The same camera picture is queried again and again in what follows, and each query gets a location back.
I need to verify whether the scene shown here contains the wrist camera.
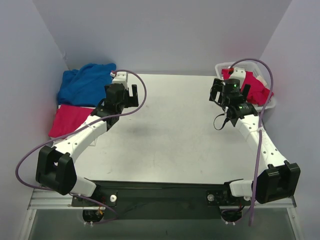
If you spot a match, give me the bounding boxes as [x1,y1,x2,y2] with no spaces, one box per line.
[110,71,128,89]
[228,67,246,84]

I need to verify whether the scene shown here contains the folded red t-shirt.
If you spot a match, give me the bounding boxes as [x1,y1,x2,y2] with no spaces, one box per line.
[48,104,94,138]

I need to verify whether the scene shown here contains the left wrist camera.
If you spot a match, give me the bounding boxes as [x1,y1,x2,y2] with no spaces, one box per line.
[110,71,128,89]

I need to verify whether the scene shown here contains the red t-shirt in basket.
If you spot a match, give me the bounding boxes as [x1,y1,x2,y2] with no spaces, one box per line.
[221,68,273,107]

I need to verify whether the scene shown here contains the white plastic basket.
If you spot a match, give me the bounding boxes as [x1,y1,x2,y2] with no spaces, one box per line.
[214,61,277,116]

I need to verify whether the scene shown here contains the blue t-shirt pile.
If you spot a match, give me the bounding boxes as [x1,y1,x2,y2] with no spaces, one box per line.
[57,63,117,107]

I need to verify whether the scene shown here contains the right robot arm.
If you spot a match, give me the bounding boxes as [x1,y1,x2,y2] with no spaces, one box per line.
[209,78,301,204]

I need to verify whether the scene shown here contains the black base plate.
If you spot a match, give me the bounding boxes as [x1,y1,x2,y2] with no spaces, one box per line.
[71,179,251,221]

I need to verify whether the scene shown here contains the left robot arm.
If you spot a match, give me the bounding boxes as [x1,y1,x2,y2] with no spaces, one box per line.
[35,83,139,206]

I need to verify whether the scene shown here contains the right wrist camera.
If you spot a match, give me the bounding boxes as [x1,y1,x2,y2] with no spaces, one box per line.
[228,67,246,84]

